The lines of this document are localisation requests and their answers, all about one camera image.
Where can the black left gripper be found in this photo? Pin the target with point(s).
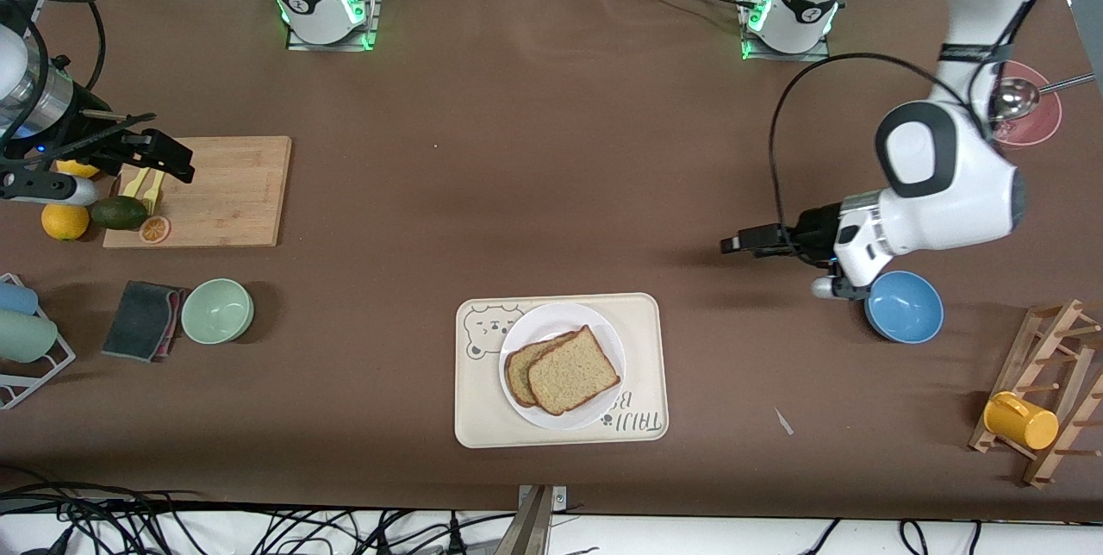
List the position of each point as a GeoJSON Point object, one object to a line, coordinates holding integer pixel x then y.
{"type": "Point", "coordinates": [815, 233]}

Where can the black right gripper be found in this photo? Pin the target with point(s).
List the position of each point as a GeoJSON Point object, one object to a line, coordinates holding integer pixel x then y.
{"type": "Point", "coordinates": [71, 139]}

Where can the white round plate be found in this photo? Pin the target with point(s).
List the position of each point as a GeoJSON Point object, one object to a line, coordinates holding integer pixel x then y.
{"type": "Point", "coordinates": [551, 318]}

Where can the plain bread slice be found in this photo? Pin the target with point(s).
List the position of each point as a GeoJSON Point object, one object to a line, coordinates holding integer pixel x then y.
{"type": "Point", "coordinates": [573, 370]}

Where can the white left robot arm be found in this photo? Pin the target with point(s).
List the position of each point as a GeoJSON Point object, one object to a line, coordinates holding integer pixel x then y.
{"type": "Point", "coordinates": [948, 184]}

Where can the yellow plastic fork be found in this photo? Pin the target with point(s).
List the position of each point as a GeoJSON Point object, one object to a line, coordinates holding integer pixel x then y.
{"type": "Point", "coordinates": [153, 195]}

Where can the green avocado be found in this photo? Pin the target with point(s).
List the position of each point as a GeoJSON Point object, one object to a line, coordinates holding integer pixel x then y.
{"type": "Point", "coordinates": [119, 213]}

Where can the orange slice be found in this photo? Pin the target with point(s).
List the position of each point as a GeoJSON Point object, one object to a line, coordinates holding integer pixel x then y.
{"type": "Point", "coordinates": [155, 230]}

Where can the wooden cutting board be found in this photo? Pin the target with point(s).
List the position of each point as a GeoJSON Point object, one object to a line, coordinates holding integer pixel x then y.
{"type": "Point", "coordinates": [233, 202]}

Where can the yellow lemon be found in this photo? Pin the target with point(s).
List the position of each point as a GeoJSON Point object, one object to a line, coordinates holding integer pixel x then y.
{"type": "Point", "coordinates": [65, 223]}
{"type": "Point", "coordinates": [79, 169]}

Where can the blue bowl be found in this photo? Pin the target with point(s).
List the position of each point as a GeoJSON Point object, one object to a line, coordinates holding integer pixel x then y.
{"type": "Point", "coordinates": [909, 314]}

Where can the pale green bowl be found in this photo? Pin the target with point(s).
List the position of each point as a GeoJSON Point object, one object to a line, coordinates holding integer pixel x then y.
{"type": "Point", "coordinates": [217, 312]}

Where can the grey folded cloth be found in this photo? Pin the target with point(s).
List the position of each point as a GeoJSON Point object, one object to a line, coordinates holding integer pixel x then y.
{"type": "Point", "coordinates": [138, 321]}

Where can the small paper scrap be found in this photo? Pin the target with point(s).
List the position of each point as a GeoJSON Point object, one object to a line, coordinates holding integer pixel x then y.
{"type": "Point", "coordinates": [783, 421]}

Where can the light blue cup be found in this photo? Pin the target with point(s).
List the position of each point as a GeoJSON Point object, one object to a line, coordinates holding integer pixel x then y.
{"type": "Point", "coordinates": [15, 298]}

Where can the pale green cup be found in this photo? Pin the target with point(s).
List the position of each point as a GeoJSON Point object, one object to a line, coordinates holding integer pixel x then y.
{"type": "Point", "coordinates": [24, 337]}

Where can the metal ladle spoon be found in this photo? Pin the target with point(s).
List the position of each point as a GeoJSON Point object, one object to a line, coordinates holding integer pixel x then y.
{"type": "Point", "coordinates": [1017, 100]}

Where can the pink bowl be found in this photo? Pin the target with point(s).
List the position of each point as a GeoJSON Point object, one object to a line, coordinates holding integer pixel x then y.
{"type": "Point", "coordinates": [1038, 131]}

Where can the yellow cup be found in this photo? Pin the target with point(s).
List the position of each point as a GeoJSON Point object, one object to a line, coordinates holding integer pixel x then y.
{"type": "Point", "coordinates": [1025, 424]}

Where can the cream bear print tray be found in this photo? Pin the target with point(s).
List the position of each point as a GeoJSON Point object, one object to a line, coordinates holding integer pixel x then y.
{"type": "Point", "coordinates": [482, 417]}

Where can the wooden cup rack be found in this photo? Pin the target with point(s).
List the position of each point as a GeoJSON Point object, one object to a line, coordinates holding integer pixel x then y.
{"type": "Point", "coordinates": [1068, 417]}

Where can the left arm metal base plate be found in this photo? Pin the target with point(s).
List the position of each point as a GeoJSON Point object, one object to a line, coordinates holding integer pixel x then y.
{"type": "Point", "coordinates": [823, 51]}

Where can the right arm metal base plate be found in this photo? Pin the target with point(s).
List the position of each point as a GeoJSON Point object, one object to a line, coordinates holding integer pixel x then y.
{"type": "Point", "coordinates": [372, 21]}

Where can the metal table clamp bracket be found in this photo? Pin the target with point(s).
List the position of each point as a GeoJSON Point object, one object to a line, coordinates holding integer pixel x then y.
{"type": "Point", "coordinates": [536, 525]}

